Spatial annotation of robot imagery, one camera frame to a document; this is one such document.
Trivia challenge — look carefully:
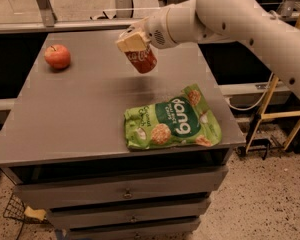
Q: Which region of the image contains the grey drawer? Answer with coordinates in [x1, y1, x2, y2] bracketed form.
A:
[14, 166, 228, 209]
[68, 217, 200, 240]
[48, 197, 211, 229]

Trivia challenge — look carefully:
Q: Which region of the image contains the middle grey drawer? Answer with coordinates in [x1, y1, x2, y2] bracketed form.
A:
[48, 197, 211, 229]

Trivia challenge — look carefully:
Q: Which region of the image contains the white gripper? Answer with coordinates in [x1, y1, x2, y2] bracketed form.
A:
[116, 7, 177, 52]

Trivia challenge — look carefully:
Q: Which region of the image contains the red coke can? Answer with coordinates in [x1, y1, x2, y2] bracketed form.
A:
[125, 46, 157, 74]

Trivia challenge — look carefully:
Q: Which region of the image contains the grey metal railing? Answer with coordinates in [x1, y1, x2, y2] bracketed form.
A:
[0, 0, 300, 35]

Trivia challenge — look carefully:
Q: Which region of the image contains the white cable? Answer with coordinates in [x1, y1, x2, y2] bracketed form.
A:
[227, 71, 276, 112]

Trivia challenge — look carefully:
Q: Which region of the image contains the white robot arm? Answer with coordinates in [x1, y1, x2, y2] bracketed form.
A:
[116, 0, 300, 99]

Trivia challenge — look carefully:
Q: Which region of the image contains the yellow sponge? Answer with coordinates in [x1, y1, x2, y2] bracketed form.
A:
[24, 206, 46, 221]

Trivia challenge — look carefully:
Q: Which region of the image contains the top grey drawer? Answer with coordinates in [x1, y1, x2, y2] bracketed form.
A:
[14, 166, 228, 209]

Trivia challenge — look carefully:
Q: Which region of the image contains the grey drawer cabinet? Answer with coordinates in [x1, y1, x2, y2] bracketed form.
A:
[0, 29, 247, 240]

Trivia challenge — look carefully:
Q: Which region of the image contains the red apple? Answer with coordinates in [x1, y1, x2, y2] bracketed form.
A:
[44, 44, 71, 70]

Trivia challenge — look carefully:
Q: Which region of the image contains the green chips bag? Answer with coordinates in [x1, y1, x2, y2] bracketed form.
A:
[124, 84, 222, 150]

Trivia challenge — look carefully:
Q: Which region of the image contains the black wire basket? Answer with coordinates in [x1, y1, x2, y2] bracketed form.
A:
[3, 194, 26, 222]

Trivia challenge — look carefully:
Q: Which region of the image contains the yellow metal cart frame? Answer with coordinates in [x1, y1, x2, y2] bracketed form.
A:
[237, 0, 300, 159]

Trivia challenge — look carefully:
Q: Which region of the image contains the bottom grey drawer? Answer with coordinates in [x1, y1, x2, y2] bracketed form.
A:
[68, 217, 200, 240]

